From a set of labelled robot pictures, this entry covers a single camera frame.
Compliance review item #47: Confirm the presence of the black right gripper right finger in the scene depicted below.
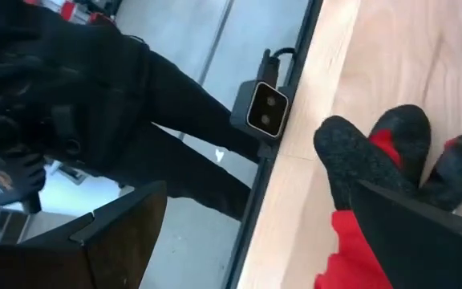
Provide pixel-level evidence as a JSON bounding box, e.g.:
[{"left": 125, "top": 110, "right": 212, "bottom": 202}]
[{"left": 350, "top": 179, "right": 462, "bottom": 289}]

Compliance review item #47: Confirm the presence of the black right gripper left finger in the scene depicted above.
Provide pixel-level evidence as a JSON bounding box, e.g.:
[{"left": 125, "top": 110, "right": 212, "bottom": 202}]
[{"left": 0, "top": 180, "right": 168, "bottom": 289}]

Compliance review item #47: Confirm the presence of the red black gardening glove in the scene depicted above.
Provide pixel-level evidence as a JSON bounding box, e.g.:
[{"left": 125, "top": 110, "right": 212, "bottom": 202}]
[{"left": 313, "top": 104, "right": 462, "bottom": 289}]

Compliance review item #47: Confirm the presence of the person's hand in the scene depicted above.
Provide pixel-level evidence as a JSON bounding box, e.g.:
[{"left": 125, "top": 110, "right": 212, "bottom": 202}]
[{"left": 0, "top": 152, "right": 47, "bottom": 216}]

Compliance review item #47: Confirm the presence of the person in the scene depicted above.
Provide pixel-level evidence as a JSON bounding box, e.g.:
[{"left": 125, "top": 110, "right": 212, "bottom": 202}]
[{"left": 0, "top": 0, "right": 262, "bottom": 222}]

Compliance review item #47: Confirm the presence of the small black table camera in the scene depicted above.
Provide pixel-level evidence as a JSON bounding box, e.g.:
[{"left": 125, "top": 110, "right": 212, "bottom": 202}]
[{"left": 229, "top": 79, "right": 290, "bottom": 141}]

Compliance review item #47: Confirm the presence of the black camera cable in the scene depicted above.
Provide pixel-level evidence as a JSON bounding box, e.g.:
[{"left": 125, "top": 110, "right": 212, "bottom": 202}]
[{"left": 269, "top": 47, "right": 298, "bottom": 65}]

